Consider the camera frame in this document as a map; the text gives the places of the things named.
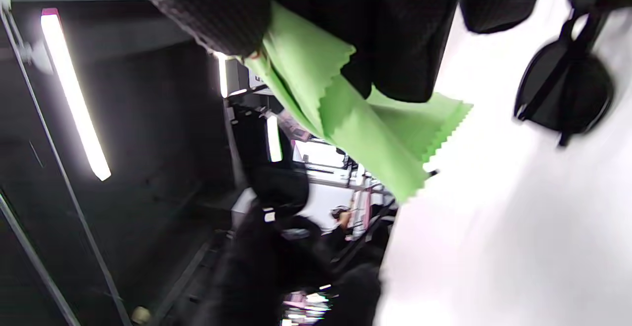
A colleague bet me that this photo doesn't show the person's left hand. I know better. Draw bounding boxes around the person's left hand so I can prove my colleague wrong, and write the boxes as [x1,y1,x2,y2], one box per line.
[197,203,383,326]

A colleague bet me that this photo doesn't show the person's right hand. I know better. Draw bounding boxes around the person's right hand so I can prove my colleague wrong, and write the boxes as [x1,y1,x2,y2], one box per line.
[106,0,549,103]

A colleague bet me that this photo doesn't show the green cleaning cloth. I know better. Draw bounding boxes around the green cleaning cloth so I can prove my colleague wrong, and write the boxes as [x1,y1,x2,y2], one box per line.
[242,0,474,203]

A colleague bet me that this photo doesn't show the black square sunglasses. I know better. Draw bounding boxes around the black square sunglasses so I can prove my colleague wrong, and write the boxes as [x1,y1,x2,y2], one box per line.
[513,0,632,148]

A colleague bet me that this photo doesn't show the ceiling light tube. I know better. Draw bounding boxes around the ceiling light tube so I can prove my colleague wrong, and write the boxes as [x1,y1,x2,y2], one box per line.
[40,9,112,181]
[215,52,229,98]
[267,114,283,163]

